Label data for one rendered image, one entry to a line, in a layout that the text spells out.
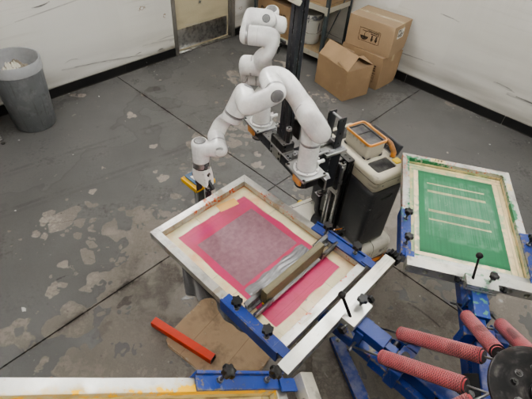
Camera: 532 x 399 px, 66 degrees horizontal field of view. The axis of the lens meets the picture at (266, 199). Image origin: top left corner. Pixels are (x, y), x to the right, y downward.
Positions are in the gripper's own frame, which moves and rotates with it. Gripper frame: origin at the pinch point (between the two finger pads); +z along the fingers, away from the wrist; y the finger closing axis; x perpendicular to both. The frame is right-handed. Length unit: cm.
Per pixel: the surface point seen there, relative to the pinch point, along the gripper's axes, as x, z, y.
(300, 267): -1, 3, -59
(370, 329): 0, 4, -95
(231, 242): 5.4, 11.9, -25.0
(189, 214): 10.1, 8.1, -1.2
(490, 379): 5, -22, -130
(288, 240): -14.7, 12.3, -41.7
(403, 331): -5, 1, -104
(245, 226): -5.7, 12.0, -22.2
